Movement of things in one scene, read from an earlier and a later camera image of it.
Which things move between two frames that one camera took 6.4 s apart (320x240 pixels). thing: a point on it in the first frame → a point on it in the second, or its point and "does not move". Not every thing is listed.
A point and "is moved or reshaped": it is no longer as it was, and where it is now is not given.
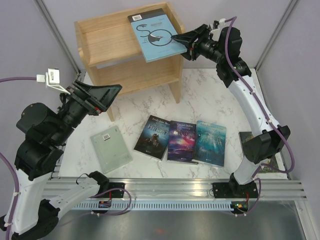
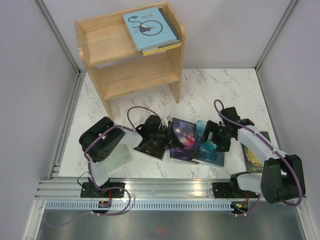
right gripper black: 202,32 → 222,146
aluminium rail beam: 177,189 does not move
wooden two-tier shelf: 114,57 does not move
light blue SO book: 154,35 is moved or reshaped
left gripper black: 107,93 → 175,142
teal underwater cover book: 210,143 does not move
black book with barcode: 146,15 → 177,40
